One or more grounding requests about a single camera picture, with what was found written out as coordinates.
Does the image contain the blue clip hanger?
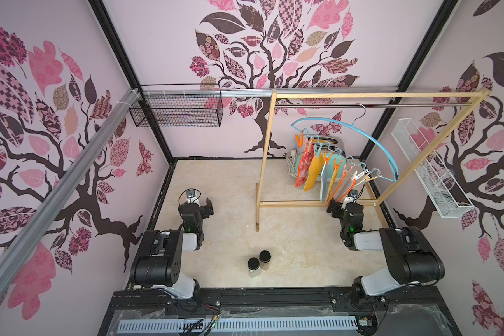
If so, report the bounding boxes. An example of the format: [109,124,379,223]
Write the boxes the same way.
[291,104,400,182]

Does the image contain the wooden clothes rack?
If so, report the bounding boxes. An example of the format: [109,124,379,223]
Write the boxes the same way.
[255,89,491,232]

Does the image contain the orange rimmed grey insole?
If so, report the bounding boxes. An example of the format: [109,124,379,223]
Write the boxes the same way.
[334,166,354,201]

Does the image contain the grey blue insole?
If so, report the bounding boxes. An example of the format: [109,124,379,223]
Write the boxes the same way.
[319,158,329,202]

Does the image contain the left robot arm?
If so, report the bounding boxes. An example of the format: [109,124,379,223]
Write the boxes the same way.
[129,199,214,300]

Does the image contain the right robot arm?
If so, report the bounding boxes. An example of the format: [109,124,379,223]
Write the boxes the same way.
[327,200,445,302]

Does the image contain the yellow insole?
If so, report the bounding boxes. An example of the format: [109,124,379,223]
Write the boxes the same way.
[325,160,343,204]
[304,151,325,191]

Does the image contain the mint green toaster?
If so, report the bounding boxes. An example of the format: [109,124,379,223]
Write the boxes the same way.
[309,134,345,182]

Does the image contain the red orange insole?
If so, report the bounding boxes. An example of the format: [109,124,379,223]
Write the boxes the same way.
[294,141,314,188]

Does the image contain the left black lid jar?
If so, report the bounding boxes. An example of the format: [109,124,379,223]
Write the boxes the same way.
[247,258,261,277]

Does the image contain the black lid jar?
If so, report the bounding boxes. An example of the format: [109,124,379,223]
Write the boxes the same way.
[247,258,261,277]
[259,250,272,271]

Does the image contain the right black lid jar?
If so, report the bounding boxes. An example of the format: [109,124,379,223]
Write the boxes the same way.
[259,250,272,271]

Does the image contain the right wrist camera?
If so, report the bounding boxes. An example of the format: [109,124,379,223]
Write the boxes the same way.
[344,189,359,205]

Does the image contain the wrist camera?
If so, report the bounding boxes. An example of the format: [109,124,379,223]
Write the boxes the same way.
[185,188,201,204]
[344,189,359,205]

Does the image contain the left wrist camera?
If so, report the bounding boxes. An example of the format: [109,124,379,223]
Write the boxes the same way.
[185,188,201,204]

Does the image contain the white toaster cable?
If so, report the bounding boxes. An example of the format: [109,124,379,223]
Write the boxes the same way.
[284,148,300,178]

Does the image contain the white wire basket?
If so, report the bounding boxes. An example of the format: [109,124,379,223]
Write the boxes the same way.
[391,118,477,219]

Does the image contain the black wire basket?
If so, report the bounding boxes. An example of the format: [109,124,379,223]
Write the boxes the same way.
[129,82,223,127]

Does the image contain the white slotted cable duct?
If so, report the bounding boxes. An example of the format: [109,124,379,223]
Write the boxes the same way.
[116,316,358,335]

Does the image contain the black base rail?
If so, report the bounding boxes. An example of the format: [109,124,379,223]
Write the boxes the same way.
[99,286,460,335]

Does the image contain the aluminium frame bar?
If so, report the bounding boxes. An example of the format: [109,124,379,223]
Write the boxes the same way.
[0,88,141,298]

